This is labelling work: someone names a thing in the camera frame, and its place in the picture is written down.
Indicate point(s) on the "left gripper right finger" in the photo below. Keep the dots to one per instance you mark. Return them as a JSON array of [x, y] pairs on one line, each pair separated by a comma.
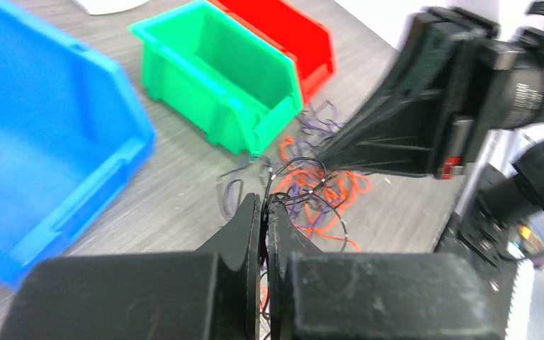
[[317, 295]]

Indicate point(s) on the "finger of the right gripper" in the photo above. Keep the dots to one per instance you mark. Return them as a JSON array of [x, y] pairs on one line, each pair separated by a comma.
[[414, 123]]

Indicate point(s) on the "blue plastic bin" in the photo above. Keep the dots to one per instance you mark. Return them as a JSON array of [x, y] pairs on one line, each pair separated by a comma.
[[72, 135]]

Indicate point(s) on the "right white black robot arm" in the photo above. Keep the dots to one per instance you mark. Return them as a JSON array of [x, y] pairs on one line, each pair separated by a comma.
[[522, 195]]

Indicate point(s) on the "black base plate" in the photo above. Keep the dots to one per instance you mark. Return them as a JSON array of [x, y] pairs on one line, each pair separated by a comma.
[[478, 238]]

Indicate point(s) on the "red plastic bin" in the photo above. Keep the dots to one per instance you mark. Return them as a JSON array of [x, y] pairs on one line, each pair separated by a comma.
[[303, 39]]

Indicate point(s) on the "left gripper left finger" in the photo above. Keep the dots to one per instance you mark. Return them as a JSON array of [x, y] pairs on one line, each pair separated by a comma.
[[209, 293]]

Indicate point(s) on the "white metronome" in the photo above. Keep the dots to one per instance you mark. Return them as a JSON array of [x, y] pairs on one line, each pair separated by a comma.
[[104, 7]]

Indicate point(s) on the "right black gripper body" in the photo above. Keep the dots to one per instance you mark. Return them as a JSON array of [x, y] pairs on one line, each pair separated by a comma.
[[471, 83]]

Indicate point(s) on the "green plastic bin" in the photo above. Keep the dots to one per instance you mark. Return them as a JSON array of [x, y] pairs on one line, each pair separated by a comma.
[[234, 86]]

